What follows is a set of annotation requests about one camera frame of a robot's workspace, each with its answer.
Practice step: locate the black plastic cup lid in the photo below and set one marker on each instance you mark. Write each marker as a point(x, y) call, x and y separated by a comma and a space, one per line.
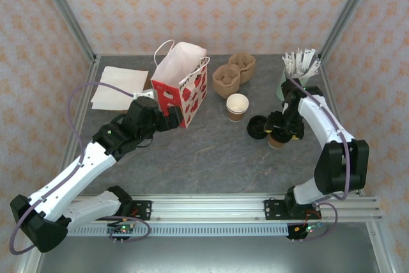
point(255, 127)
point(277, 138)

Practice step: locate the brown paper coffee cup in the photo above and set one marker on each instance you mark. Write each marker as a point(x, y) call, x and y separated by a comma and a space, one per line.
point(237, 103)
point(276, 144)

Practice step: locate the white red printed paper bag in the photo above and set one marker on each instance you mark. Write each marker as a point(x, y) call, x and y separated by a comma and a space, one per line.
point(188, 62)

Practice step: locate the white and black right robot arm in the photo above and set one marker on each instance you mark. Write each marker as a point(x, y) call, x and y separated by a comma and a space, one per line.
point(319, 119)

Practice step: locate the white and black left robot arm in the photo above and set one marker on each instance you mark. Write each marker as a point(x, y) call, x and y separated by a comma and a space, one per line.
point(73, 174)

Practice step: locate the brown cardboard box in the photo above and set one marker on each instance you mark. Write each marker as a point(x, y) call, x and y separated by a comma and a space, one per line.
point(147, 82)

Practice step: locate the mint green holder cup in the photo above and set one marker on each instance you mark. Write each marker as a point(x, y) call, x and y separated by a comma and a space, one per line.
point(280, 89)

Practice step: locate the white paper napkin stack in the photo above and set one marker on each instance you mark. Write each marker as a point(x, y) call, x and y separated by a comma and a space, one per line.
point(115, 84)

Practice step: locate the white paper-wrapped straw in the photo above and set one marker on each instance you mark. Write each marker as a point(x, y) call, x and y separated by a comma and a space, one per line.
point(291, 63)
point(313, 67)
point(286, 66)
point(310, 59)
point(305, 60)

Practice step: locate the small green circuit board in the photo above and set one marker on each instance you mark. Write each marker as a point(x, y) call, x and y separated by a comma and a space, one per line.
point(123, 229)
point(308, 229)

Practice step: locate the grey metal sheet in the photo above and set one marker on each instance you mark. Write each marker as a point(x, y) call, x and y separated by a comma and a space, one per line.
point(204, 257)

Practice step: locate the aluminium table side rail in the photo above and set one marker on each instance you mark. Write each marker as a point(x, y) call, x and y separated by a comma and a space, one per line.
point(337, 106)
point(87, 94)

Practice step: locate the wide aluminium base rail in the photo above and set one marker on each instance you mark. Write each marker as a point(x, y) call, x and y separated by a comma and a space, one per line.
point(207, 209)

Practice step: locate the aluminium frame post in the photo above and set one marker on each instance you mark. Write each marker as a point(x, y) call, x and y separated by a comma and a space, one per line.
point(67, 11)
point(348, 11)

